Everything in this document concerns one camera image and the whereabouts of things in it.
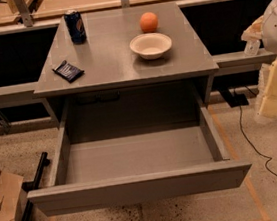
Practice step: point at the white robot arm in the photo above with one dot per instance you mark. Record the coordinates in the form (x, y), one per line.
(264, 28)

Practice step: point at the orange fruit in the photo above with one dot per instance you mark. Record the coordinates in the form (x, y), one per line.
(149, 22)

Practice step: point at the grey metal rail frame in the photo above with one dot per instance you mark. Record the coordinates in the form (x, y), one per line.
(219, 18)

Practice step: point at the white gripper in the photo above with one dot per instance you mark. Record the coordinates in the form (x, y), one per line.
(267, 94)

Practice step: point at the blue rxbar blueberry wrapper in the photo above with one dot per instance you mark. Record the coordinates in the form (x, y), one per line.
(68, 72)

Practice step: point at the white paper bowl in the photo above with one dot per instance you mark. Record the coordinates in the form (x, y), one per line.
(151, 46)

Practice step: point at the open grey top drawer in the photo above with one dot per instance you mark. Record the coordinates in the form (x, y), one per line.
(93, 170)

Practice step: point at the blue pepsi soda can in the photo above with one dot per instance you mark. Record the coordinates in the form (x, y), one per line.
(75, 26)

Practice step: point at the grey cabinet with top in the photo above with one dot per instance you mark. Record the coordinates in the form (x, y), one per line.
(119, 89)

